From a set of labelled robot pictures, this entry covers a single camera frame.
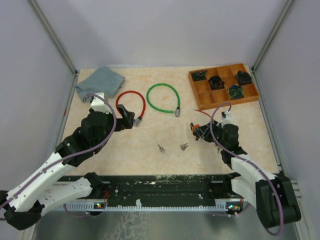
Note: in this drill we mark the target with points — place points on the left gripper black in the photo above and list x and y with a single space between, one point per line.
126 121

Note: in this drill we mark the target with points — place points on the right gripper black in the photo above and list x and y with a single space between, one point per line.
205 132

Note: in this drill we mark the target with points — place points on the orange black padlock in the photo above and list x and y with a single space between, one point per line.
193 127

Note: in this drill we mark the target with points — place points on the red cable padlock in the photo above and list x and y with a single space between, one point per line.
200 111

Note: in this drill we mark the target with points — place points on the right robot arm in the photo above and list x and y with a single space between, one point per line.
272 195

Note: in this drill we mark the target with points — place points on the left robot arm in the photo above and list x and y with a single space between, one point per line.
36 196

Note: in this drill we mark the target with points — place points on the silver key pair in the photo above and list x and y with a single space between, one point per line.
184 146

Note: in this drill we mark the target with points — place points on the small silver key bunch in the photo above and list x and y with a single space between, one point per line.
161 149

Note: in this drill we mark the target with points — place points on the wooden compartment tray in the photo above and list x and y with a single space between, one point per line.
207 99

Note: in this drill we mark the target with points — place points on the blue grey folded cloth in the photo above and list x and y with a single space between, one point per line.
103 80

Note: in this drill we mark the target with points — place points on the black orange rolled sock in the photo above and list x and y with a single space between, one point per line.
216 83

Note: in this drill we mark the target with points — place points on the rolled dark sock in tray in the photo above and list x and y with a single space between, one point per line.
235 92

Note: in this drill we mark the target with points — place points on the green black rolled sock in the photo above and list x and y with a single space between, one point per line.
199 75

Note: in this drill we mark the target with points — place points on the red translucent cable lock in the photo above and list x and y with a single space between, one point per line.
134 101

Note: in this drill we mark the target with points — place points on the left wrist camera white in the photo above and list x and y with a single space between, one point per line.
98 105

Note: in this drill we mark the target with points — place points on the green cable lock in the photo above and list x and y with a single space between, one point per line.
162 102

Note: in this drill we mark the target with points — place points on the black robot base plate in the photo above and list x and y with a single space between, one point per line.
166 189

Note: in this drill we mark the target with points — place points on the grey cable duct rail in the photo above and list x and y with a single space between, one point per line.
218 205

